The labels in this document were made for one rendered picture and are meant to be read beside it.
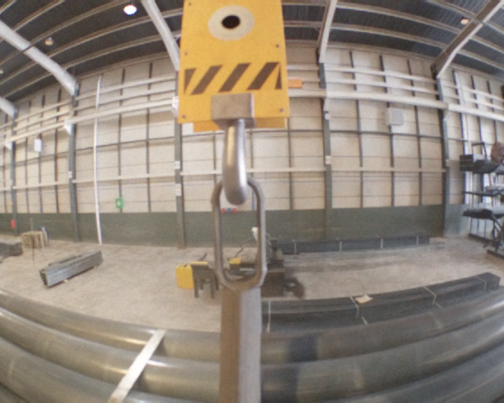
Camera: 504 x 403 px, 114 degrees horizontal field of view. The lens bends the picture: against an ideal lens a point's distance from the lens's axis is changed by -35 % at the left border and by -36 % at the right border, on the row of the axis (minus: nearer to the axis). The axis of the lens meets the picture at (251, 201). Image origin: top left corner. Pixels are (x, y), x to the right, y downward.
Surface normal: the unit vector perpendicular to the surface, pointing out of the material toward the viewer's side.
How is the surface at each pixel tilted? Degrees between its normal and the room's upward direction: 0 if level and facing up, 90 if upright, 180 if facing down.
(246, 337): 52
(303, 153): 90
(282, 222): 90
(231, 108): 90
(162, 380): 41
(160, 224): 90
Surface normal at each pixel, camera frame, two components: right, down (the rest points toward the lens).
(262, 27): -0.07, 0.09
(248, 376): -0.05, -0.55
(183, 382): -0.05, -0.78
